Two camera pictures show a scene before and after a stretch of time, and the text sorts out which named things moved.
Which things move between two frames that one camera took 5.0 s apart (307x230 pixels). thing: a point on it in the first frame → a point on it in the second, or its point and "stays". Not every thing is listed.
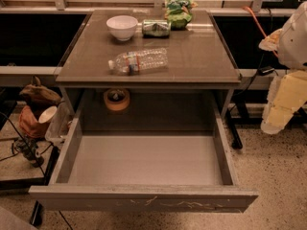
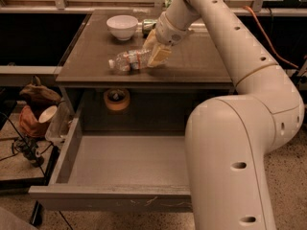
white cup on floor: x=47 y=114 stays
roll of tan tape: x=116 y=99 stays
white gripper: x=294 y=42 → x=168 y=31
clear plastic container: x=57 y=130 stays
